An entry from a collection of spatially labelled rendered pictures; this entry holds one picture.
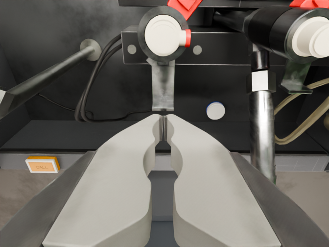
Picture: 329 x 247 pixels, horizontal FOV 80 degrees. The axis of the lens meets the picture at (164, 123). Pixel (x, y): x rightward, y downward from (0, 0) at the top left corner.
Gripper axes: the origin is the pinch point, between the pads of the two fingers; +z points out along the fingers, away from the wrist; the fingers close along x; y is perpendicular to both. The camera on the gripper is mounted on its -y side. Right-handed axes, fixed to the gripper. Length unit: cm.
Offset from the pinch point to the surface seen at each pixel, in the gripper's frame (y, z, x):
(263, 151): 3.7, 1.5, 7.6
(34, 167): 19.8, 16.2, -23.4
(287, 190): 139, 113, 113
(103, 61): 0.0, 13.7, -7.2
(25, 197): 151, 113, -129
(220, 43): -1.9, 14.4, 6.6
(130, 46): -1.5, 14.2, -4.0
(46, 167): 19.6, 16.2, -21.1
